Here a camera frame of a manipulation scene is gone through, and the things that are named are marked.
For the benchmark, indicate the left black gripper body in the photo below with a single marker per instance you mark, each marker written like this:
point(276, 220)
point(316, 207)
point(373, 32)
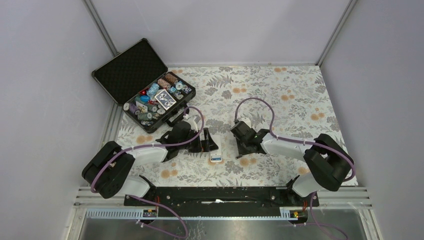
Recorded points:
point(195, 146)

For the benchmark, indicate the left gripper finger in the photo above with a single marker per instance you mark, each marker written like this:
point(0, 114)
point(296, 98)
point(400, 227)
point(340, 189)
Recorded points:
point(211, 146)
point(207, 136)

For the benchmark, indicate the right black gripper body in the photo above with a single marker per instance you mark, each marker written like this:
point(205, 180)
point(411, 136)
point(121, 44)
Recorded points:
point(243, 149)

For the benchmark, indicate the white remote control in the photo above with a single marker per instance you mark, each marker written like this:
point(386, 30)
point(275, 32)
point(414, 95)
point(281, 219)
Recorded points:
point(216, 156)

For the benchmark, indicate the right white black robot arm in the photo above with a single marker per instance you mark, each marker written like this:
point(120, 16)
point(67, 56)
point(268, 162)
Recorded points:
point(328, 163)

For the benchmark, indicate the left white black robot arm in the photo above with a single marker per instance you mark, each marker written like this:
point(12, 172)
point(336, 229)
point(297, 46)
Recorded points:
point(108, 172)

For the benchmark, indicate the playing card deck box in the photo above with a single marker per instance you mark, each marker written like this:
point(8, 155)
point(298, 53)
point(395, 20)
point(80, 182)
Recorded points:
point(165, 99)

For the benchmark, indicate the floral table mat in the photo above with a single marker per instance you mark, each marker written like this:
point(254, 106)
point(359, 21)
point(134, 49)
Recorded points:
point(290, 100)

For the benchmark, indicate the black poker chip case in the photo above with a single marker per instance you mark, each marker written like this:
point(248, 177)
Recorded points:
point(134, 70)

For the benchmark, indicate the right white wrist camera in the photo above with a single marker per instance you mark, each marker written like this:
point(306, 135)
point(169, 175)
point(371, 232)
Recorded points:
point(246, 120)

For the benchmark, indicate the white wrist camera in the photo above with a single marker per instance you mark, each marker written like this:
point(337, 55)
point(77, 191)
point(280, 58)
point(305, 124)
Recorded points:
point(246, 120)
point(193, 121)

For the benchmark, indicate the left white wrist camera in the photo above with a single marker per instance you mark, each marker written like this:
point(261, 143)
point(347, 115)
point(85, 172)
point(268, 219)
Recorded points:
point(193, 121)

